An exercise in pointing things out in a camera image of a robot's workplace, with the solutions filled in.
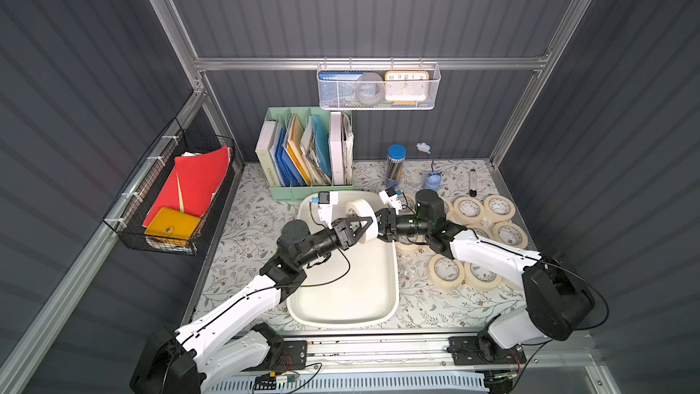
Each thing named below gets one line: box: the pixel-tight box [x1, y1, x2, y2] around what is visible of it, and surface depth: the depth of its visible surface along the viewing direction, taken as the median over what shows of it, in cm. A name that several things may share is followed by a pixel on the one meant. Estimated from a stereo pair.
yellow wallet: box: [144, 207, 202, 240], surface depth 66 cm
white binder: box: [329, 111, 345, 186], surface depth 98 cm
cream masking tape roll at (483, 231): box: [465, 222, 495, 241], surface depth 98 cm
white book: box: [255, 120, 280, 187], surface depth 93 cm
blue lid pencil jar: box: [385, 144, 407, 190], surface depth 101 cm
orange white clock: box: [384, 70, 431, 105], surface depth 90 cm
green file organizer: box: [255, 106, 355, 202], surface depth 100 cm
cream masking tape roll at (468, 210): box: [452, 196, 486, 225], surface depth 104 cm
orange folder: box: [286, 114, 313, 187], surface depth 100 cm
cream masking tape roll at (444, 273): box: [427, 253, 465, 291], surface depth 88 cm
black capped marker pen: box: [469, 168, 477, 198], surface depth 116 cm
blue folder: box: [275, 126, 308, 187], surface depth 98 cm
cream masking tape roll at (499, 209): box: [483, 194, 516, 224], surface depth 104 cm
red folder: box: [142, 145, 230, 228], surface depth 75 cm
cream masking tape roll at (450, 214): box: [438, 196, 455, 223], surface depth 103 cm
